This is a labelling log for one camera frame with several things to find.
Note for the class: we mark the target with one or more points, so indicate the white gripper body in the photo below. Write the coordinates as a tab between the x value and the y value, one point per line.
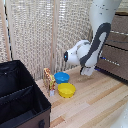
87	70

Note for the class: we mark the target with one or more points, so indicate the brown drawer cabinet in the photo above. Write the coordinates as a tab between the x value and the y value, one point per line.
121	23

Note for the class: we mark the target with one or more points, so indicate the wooden screen post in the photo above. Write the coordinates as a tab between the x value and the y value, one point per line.
4	30
55	33

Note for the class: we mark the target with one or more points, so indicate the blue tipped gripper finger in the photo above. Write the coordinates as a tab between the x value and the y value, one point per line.
103	59

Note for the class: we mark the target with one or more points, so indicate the yellow plastic bowl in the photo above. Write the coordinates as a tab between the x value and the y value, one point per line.
66	90

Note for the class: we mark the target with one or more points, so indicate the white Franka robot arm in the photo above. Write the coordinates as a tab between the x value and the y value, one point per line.
100	13

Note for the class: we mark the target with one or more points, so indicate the blue plastic bowl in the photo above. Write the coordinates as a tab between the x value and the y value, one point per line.
61	77

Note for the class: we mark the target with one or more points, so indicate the bamboo blind screen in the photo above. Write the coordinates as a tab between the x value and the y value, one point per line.
30	30

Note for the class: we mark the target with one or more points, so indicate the black fabric storage bin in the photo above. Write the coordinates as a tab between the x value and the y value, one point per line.
20	96

